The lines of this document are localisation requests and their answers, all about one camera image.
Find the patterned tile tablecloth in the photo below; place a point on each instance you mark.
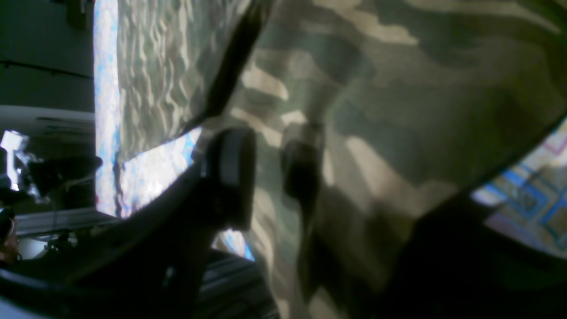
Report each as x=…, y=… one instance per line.
x=146, y=177

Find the camouflage T-shirt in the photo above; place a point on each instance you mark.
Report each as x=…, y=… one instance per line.
x=464, y=280

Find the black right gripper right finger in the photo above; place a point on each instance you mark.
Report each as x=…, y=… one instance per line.
x=302, y=151

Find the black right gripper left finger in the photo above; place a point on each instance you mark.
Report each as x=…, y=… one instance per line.
x=151, y=264

